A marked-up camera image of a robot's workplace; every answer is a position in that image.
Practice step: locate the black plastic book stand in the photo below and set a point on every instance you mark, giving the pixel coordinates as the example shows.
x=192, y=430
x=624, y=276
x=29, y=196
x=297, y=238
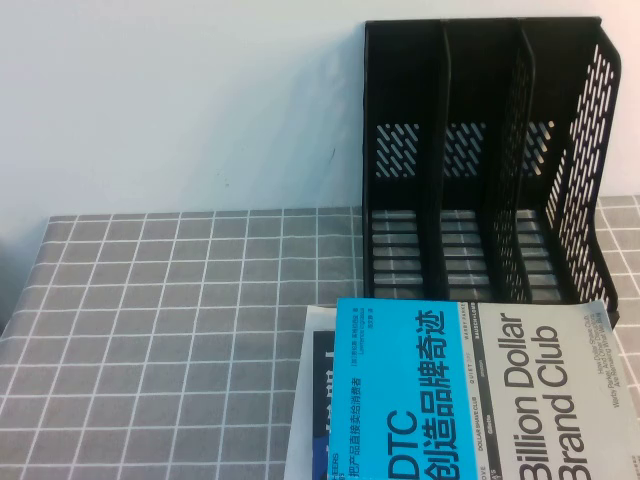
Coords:
x=430, y=75

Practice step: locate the blue and grey book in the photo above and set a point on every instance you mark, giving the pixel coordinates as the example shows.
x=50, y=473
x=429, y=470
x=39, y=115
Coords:
x=450, y=390

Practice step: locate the dark navy cover book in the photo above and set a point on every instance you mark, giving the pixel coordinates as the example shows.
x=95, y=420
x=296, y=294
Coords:
x=310, y=400

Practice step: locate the grey white-grid tablecloth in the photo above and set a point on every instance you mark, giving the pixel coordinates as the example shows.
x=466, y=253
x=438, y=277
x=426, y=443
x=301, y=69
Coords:
x=150, y=310

